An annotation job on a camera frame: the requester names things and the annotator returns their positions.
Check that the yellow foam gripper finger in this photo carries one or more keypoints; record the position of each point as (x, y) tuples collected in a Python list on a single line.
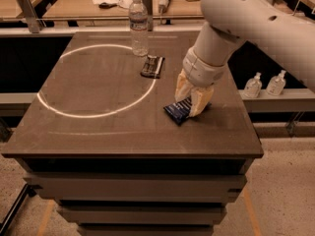
[(183, 87), (200, 97)]

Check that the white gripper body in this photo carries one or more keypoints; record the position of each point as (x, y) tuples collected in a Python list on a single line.
[(203, 70)]

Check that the blue rxbar blueberry bar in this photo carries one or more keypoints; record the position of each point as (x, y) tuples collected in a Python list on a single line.
[(179, 112)]

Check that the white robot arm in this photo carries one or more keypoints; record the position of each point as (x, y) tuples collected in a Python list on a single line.
[(288, 40)]

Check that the black rxbar chocolate bar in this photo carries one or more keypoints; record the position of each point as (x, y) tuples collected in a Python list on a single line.
[(152, 67)]

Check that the left clear sanitizer bottle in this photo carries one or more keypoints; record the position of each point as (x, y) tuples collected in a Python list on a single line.
[(253, 86)]

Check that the clear sanitizer bottle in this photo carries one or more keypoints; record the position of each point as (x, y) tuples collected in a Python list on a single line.
[(276, 84), (253, 86)]

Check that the right clear sanitizer bottle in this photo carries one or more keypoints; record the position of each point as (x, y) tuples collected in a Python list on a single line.
[(276, 84)]

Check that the grey handheld tool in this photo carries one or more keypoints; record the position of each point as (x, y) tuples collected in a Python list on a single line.
[(163, 5)]

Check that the clear plastic water bottle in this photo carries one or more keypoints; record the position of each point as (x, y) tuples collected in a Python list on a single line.
[(138, 22)]

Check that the grey drawer cabinet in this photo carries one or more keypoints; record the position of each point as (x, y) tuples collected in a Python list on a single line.
[(139, 196)]

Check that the middle metal bracket post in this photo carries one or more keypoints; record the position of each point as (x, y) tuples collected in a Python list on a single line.
[(149, 6)]

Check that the left metal bracket post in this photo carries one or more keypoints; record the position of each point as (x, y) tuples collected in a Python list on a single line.
[(34, 24)]

